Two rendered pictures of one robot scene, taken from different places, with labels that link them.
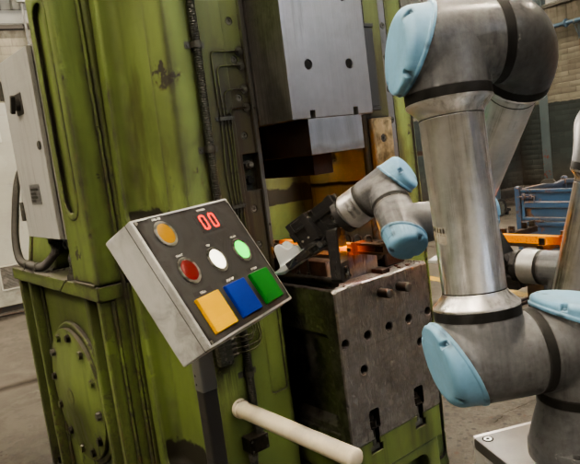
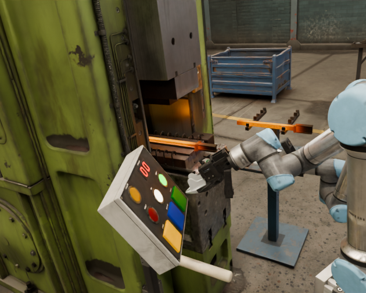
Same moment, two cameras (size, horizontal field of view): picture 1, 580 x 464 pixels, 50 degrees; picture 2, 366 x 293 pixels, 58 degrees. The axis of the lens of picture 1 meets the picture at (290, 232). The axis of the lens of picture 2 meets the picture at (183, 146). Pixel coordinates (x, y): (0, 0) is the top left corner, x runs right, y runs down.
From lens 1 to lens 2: 64 cm
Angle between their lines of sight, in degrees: 25
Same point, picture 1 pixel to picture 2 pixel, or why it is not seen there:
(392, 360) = (215, 201)
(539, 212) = (220, 69)
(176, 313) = (155, 248)
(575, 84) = not seen: outside the picture
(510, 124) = not seen: outside the picture
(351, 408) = (201, 233)
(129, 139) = (39, 87)
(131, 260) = (119, 220)
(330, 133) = (184, 82)
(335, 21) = (184, 9)
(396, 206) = (277, 164)
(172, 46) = (88, 36)
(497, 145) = not seen: hidden behind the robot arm
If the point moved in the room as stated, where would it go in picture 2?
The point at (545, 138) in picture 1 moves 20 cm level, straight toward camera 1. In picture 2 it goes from (207, 18) to (207, 18)
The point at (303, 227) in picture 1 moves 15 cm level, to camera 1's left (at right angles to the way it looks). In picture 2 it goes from (209, 170) to (167, 183)
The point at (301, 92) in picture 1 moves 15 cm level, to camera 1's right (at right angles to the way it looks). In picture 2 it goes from (171, 61) to (204, 54)
